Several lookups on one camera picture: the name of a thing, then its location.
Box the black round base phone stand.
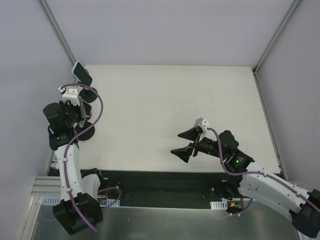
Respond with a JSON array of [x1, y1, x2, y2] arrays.
[[79, 83, 98, 103]]

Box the white cable duct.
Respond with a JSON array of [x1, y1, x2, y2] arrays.
[[42, 196, 121, 208], [210, 201, 228, 211]]

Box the pink case phone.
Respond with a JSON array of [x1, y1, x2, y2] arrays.
[[83, 101, 92, 121]]

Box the left white cable duct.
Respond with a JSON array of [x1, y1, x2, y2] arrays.
[[42, 196, 121, 208]]

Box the black tall corner phone stand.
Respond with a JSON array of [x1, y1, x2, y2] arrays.
[[74, 121, 96, 142]]

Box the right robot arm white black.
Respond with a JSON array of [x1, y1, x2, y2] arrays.
[[171, 126, 320, 239]]

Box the aluminium frame post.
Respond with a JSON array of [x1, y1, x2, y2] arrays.
[[37, 0, 77, 66], [252, 0, 305, 73]]

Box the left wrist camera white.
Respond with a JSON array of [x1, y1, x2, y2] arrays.
[[58, 86, 80, 106]]

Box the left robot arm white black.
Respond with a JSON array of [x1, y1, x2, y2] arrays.
[[43, 100, 106, 235]]

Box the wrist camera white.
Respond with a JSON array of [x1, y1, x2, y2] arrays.
[[194, 117, 210, 134], [58, 86, 80, 106]]

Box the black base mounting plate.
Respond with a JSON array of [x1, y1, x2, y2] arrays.
[[100, 170, 231, 209]]

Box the right aluminium frame post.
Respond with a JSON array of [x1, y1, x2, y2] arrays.
[[252, 0, 305, 73]]

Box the green case phone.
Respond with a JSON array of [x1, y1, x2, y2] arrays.
[[78, 96, 87, 128]]

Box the right white cable duct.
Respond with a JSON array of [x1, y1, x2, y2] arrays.
[[210, 201, 228, 211]]

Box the light blue case phone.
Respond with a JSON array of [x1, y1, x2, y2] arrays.
[[71, 61, 93, 90]]

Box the left aluminium frame post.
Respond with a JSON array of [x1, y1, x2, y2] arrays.
[[37, 0, 77, 66]]

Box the aluminium front rail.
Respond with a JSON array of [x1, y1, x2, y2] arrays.
[[31, 176, 61, 197]]

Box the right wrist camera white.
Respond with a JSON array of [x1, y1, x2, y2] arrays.
[[194, 117, 210, 134]]

